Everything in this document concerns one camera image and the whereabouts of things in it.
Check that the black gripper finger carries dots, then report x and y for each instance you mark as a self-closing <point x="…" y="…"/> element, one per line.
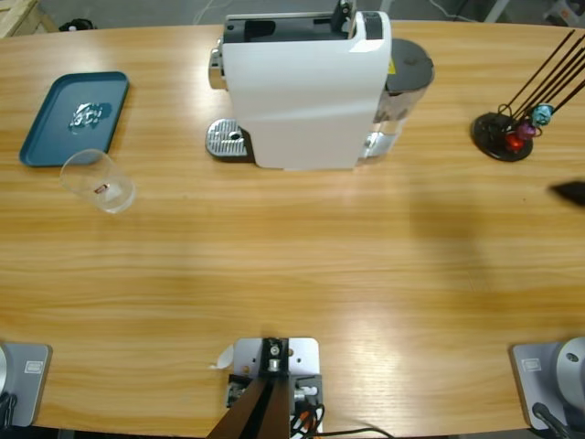
<point x="573" y="191"/>

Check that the blue coffee capsule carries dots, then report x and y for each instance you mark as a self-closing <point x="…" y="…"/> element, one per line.
<point x="543" y="114"/>

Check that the clear drinking glass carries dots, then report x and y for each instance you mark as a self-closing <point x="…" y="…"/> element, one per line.
<point x="98" y="183"/>

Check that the red coffee capsule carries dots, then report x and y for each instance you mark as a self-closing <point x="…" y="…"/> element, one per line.
<point x="515" y="142"/>

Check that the purple coffee capsule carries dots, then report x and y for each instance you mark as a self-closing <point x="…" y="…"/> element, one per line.
<point x="525" y="131"/>

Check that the white capsule coffee machine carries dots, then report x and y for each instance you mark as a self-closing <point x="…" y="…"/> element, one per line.
<point x="301" y="105"/>

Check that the black capsule holder with rods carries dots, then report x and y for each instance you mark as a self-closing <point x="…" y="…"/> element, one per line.
<point x="491" y="132"/>

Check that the clear water tank grey lid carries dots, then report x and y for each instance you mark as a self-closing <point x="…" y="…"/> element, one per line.
<point x="409" y="64"/>

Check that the white mounting block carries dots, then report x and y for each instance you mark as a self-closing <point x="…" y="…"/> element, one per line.
<point x="304" y="356"/>

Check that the metal drip tray grate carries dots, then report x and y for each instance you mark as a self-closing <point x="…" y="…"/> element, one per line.
<point x="224" y="139"/>

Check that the white paper tab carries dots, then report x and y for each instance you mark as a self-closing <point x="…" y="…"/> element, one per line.
<point x="225" y="357"/>

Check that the crumpled clear foil wrapper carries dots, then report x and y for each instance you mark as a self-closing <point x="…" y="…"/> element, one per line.
<point x="87" y="116"/>

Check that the black floor equipment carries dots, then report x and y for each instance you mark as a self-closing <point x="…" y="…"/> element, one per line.
<point x="77" y="25"/>

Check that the teal plastic serving tray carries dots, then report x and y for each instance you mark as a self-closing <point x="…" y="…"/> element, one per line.
<point x="50" y="123"/>

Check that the wooden crate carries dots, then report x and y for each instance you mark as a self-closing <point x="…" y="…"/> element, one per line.
<point x="13" y="13"/>

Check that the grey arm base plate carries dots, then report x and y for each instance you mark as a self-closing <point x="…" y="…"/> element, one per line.
<point x="539" y="379"/>
<point x="25" y="384"/>

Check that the grey metal frame leg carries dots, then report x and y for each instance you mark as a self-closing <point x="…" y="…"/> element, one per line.
<point x="497" y="10"/>

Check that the dark brown post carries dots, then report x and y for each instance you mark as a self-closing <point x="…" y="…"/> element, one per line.
<point x="260" y="407"/>

